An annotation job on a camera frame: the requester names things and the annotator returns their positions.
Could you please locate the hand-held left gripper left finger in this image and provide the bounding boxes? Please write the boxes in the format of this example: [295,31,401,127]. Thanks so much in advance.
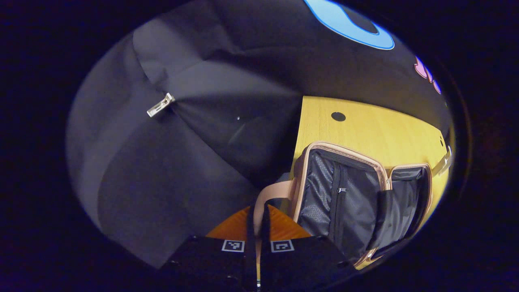
[160,205,258,292]

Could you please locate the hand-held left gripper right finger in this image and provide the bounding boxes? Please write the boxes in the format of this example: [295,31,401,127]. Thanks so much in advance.
[259,204,358,292]

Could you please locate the pink suitcase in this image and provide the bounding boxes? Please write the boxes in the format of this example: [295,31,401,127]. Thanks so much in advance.
[253,141,433,270]

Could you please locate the white clip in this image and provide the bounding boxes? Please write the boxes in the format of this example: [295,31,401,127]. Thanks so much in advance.
[147,92,176,118]

